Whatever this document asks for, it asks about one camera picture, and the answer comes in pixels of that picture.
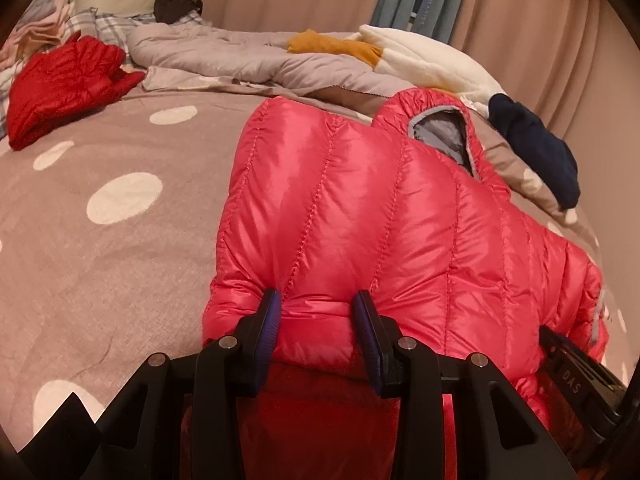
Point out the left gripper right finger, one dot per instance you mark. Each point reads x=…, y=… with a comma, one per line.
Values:
x=498, y=436

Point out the plaid grey bedsheet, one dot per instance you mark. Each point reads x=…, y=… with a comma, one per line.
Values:
x=108, y=28

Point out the grey crumpled quilt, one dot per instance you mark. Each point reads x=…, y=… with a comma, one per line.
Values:
x=199, y=57

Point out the pink curtain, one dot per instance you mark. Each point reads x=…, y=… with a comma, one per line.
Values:
x=561, y=58

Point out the pink-red hooded down jacket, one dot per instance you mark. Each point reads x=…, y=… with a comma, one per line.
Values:
x=408, y=208

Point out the black garment on pillow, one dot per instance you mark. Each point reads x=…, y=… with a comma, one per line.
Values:
x=170, y=11

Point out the navy blue folded garment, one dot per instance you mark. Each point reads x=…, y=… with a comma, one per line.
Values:
x=546, y=154

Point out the brown polka dot duvet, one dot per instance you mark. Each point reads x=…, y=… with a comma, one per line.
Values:
x=108, y=227

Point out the pile of pastel clothes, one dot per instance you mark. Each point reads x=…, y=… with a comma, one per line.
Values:
x=40, y=25

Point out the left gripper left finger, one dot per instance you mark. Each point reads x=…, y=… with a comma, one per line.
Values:
x=176, y=414

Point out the dark red down jacket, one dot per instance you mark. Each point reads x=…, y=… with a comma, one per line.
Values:
x=64, y=85

